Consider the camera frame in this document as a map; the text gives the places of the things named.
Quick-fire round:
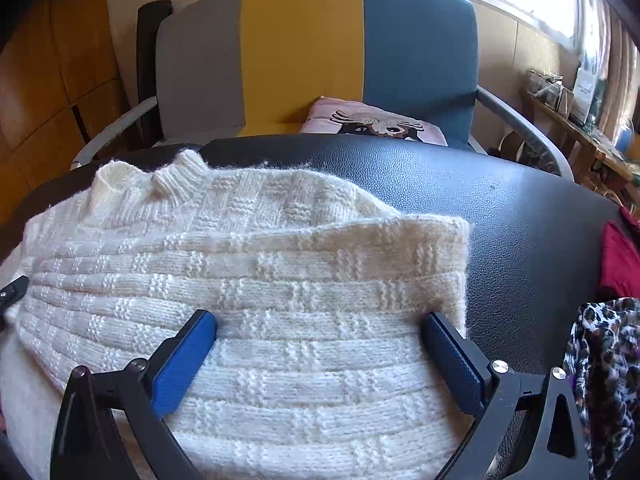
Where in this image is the wooden wardrobe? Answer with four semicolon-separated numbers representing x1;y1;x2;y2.
0;0;131;221

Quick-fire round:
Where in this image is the white knit sweater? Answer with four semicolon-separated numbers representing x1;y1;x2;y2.
0;149;473;480

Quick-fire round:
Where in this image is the dark red garment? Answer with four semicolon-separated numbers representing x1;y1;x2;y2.
597;205;640;301

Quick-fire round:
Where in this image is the leopard print garment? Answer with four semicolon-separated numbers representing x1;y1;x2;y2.
562;297;640;480

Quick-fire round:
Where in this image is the green white paper bag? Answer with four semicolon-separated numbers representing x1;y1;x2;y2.
572;65;608;126

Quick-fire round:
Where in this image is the wooden desk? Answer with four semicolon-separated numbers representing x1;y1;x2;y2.
520;90;640;196

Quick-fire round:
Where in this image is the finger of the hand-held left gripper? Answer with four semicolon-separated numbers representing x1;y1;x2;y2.
0;275;30;306

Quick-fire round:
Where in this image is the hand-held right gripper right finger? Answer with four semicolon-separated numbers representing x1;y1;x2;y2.
421;311;591;480

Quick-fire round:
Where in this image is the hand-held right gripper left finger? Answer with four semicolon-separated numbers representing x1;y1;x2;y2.
50;309;219;480

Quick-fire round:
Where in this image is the floral curtain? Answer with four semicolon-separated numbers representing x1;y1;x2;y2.
575;0;640;131

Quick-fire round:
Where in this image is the pink printed cushion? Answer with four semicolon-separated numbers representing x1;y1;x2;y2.
298;96;449;147

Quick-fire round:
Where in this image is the grey yellow blue armchair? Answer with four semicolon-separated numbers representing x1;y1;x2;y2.
70;0;576;181

